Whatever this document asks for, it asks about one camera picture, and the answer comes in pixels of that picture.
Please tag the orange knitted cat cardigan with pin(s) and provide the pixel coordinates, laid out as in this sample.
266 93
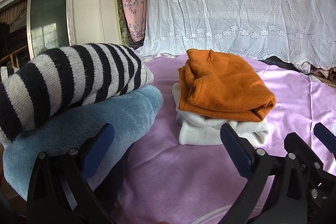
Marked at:
223 82

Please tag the black and white striped sweater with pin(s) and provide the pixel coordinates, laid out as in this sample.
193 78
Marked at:
65 74

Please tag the white lace cover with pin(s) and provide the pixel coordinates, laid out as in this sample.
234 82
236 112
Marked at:
236 3

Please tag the purple bed blanket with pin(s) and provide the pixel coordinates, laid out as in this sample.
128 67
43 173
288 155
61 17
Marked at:
170 174

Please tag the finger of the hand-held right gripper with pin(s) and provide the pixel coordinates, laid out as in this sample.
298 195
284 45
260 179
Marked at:
324 133
299 146

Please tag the dark patterned cloth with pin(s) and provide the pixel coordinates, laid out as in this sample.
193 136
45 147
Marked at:
275 61

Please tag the pink floral cloth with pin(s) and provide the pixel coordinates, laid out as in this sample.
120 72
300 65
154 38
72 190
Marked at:
134 3

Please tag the green patterned wall hanging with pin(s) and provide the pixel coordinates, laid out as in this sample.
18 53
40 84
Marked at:
120 22

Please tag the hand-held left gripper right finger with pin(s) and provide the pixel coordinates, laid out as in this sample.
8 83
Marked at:
236 153

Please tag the brown fringed curtain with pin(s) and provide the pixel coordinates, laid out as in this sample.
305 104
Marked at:
15 11

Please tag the wooden chair frame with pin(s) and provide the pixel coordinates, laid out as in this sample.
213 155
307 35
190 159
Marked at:
15 54

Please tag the light blue fleece garment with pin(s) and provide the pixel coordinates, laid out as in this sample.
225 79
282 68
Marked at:
118 113

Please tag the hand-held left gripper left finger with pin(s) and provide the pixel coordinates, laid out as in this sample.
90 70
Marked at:
97 150

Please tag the pink patterned quilt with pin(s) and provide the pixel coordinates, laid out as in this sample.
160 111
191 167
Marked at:
317 71

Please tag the aluminium sliding window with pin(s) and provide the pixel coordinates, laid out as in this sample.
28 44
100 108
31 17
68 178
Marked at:
47 16

